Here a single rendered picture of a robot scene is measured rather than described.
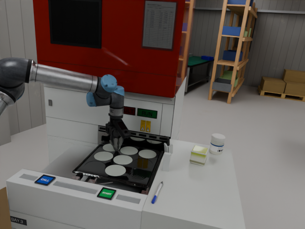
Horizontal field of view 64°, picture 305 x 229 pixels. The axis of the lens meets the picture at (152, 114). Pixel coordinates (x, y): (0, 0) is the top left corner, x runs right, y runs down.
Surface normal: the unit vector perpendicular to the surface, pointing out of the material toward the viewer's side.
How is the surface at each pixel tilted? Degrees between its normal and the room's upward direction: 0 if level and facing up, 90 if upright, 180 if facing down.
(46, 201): 90
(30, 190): 90
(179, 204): 0
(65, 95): 90
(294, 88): 90
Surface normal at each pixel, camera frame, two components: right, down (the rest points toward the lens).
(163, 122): -0.22, 0.31
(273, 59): -0.47, 0.26
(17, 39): 0.88, 0.22
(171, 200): 0.08, -0.94
